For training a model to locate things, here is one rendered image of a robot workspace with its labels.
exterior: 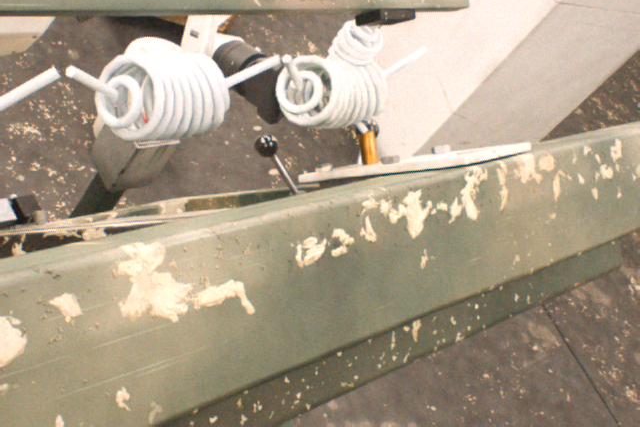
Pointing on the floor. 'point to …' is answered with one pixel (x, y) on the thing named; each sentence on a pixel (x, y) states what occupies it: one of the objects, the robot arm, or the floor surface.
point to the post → (96, 199)
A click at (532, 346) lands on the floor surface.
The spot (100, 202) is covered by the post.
